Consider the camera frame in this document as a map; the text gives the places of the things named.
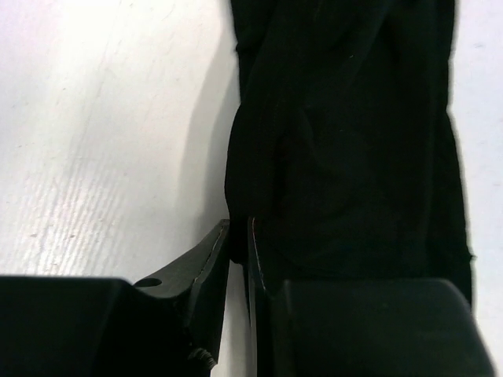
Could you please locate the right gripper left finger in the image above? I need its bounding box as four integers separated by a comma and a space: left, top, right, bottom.
1, 220, 229, 376

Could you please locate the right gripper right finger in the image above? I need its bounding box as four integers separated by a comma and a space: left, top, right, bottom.
247, 220, 497, 376

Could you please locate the black t-shirt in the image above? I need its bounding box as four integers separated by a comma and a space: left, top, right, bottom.
225, 1, 472, 299

